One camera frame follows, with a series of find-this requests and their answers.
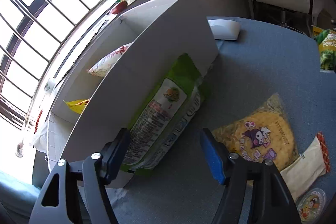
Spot green jelly cup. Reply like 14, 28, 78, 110
297, 188, 327, 223

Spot white plastic device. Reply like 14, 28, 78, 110
207, 19, 241, 41

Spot small red round object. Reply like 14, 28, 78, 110
112, 0, 128, 14

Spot green pea snack packet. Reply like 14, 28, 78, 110
312, 25, 336, 72

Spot red bead string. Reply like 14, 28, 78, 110
34, 109, 44, 134

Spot yellow cartoon print snack packet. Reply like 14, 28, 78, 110
211, 93, 300, 172

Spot small yellow snack packet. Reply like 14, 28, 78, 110
64, 99, 90, 115

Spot white tissue box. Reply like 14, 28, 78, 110
30, 122, 49, 153

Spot blue curtain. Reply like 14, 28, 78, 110
0, 170, 42, 224

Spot metal window guard bars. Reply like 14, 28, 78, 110
0, 0, 137, 159

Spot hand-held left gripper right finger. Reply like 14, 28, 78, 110
199, 128, 302, 224

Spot long green snack packet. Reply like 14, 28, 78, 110
119, 53, 210, 177

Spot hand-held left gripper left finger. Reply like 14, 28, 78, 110
28, 128, 132, 224

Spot white cardboard box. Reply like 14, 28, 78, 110
46, 0, 219, 189

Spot beige snack packet red edge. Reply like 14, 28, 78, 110
280, 132, 332, 202

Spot white red snack packet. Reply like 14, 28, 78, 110
87, 42, 133, 78

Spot clear tape roll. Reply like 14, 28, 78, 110
44, 78, 56, 92

